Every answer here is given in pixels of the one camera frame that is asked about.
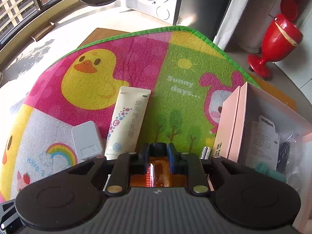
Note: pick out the pink lip gloss bottle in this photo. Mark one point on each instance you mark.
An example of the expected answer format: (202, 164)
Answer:
(205, 154)

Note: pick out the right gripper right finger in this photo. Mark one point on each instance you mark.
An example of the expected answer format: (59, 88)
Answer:
(242, 195)

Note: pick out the pink cardboard box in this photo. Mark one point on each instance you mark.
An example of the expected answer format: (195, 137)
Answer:
(233, 113)

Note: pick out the white cream tube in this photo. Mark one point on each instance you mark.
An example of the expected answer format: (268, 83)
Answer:
(126, 123)

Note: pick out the red trash bin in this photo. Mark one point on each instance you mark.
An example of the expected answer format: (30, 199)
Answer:
(280, 39)

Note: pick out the colourful cartoon play mat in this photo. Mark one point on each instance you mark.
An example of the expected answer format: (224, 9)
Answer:
(164, 85)

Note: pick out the white power adapter block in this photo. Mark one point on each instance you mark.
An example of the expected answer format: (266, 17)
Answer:
(88, 141)

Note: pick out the teal plastic tool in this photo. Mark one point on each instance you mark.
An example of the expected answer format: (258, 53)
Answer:
(263, 168)

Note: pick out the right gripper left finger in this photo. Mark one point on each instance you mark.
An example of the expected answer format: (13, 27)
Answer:
(71, 197)

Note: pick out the white product box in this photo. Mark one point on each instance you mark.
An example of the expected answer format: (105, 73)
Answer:
(260, 143)

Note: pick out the amber oil bottle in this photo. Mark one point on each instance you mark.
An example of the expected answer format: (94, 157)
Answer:
(158, 175)

